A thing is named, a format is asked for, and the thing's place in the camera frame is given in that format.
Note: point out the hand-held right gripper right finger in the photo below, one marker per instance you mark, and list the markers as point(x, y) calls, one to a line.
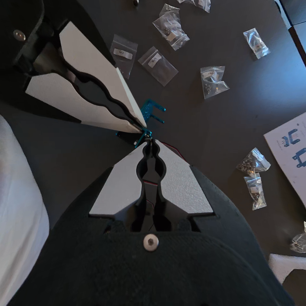
point(186, 191)

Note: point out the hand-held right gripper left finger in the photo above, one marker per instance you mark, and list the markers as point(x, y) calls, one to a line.
point(114, 191)

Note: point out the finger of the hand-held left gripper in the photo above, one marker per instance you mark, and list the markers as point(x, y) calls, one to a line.
point(95, 62)
point(67, 100)

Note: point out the blue metal servo bracket assembly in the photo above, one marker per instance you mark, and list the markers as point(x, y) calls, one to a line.
point(148, 112)

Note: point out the dark desk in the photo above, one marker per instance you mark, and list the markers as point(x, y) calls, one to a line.
point(215, 133)

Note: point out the adjacent grey desk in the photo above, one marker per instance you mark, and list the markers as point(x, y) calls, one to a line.
point(298, 12)

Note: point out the flat clear bag with nuts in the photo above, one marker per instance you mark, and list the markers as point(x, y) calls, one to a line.
point(123, 56)

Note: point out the flat clear zip bag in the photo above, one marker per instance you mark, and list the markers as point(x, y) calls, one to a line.
point(157, 67)

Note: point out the narrow clear screw bag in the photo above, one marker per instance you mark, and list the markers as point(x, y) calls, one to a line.
point(255, 193)

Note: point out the clear bag of silver screws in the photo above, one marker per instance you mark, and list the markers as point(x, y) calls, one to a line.
point(253, 162)

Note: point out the clear bag with white block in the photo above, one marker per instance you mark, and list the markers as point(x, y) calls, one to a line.
point(171, 33)

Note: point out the crumpled clear plastic bag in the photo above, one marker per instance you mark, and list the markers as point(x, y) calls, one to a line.
point(169, 9)

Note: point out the assembly instruction sheet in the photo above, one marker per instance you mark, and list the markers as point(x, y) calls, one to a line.
point(286, 148)

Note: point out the clear bag of dark screws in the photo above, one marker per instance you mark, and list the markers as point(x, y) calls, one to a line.
point(214, 81)

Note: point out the small clear plastic bag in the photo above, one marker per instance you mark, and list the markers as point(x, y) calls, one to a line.
point(298, 239)

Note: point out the clear bag with brown part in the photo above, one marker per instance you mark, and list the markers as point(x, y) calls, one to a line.
point(257, 43)

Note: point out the white foam frame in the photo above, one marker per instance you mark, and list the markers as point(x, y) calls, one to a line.
point(279, 263)

